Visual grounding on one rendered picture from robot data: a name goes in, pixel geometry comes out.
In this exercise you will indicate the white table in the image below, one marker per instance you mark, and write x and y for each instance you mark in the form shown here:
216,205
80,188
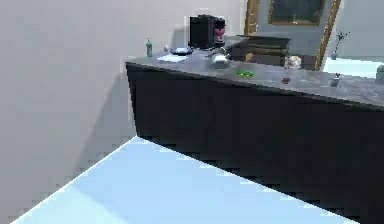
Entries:
353,66

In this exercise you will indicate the silver kettle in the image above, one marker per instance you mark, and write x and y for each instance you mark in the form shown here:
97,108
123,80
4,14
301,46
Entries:
219,58

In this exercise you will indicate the grey green jar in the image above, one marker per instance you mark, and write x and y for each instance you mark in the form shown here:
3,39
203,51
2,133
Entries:
380,74

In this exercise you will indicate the wooden door frame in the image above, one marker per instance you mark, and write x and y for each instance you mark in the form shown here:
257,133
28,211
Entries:
328,31

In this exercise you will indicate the small grey shaker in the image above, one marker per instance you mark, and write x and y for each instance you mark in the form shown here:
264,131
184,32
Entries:
335,80

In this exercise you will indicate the gold framed picture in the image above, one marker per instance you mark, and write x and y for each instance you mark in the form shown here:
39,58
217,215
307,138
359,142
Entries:
296,12

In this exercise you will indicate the black kitchen counter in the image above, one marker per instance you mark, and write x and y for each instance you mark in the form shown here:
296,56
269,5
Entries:
253,133

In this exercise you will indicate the black coffee machine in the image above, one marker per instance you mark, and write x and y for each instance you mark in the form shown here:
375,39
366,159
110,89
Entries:
204,31

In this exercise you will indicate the small red item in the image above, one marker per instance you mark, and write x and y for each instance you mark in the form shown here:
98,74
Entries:
286,80

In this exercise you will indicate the houseplant in vase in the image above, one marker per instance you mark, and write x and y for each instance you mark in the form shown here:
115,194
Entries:
339,43

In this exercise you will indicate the green flat item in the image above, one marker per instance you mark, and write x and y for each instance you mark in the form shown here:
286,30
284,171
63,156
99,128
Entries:
246,74

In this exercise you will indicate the green bottle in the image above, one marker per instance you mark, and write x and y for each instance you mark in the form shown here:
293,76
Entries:
149,48

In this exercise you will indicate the dark wooden chest of drawers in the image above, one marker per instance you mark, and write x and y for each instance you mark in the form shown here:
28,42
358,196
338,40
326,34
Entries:
268,50

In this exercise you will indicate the dark blue plate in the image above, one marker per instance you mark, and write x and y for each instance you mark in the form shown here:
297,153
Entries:
181,51

